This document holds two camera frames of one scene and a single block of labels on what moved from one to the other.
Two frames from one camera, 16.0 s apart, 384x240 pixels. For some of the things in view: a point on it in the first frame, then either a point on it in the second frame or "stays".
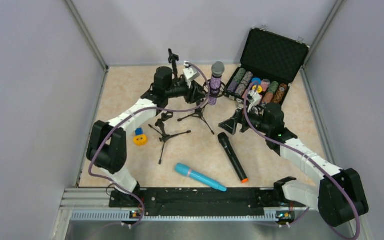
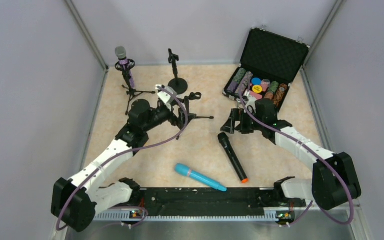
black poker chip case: [270, 63] stays
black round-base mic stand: [172, 59] stays
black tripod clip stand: [160, 122] to [191, 117]
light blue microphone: [183, 169] stays
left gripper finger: [195, 99] to [181, 120]
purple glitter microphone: [218, 70] to [121, 52]
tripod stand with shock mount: [206, 88] to [125, 65]
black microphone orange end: [224, 138] stays
